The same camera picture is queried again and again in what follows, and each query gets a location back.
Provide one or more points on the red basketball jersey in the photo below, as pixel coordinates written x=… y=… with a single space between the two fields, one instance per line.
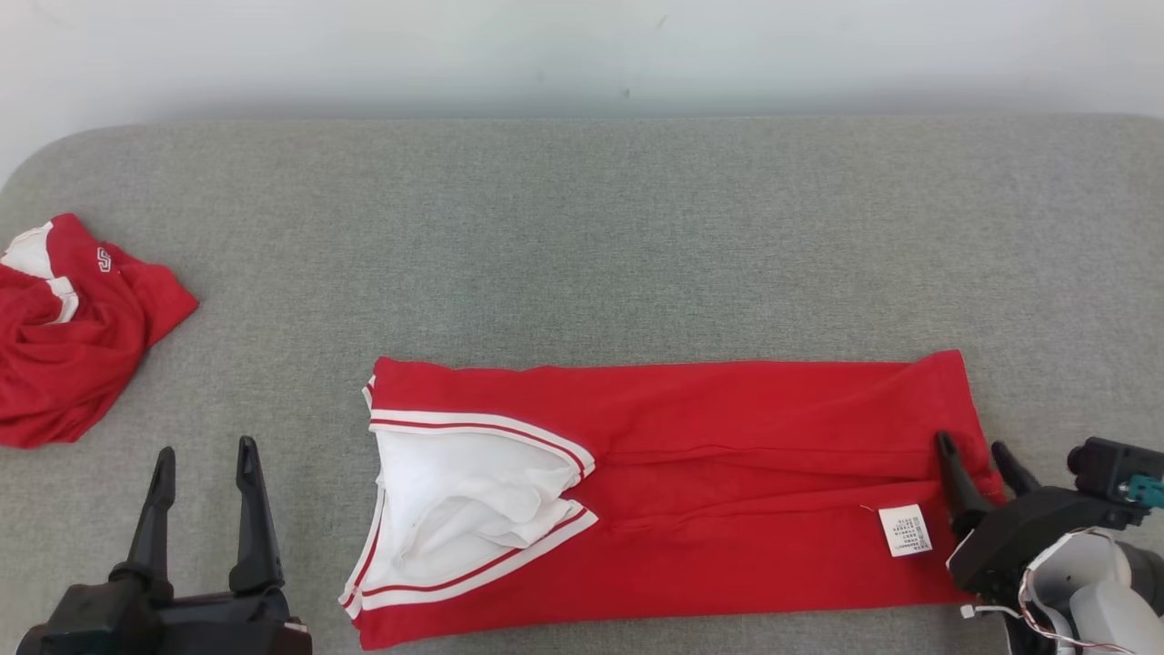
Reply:
x=727 y=437

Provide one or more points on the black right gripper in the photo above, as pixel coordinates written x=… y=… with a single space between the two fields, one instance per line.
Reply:
x=1028 y=537

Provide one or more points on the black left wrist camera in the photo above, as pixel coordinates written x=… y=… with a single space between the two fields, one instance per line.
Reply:
x=77 y=628

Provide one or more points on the teal right wrist camera connector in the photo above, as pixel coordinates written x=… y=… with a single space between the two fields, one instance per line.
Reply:
x=1148 y=491

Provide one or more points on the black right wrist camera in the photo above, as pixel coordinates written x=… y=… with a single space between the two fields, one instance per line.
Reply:
x=1109 y=473

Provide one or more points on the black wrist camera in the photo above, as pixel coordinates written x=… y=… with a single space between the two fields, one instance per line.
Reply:
x=77 y=628
x=1109 y=473

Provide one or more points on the red basketball shorts white stripe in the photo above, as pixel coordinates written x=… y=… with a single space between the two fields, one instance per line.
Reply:
x=82 y=355

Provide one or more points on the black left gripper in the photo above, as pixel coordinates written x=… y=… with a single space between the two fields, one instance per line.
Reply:
x=227 y=626

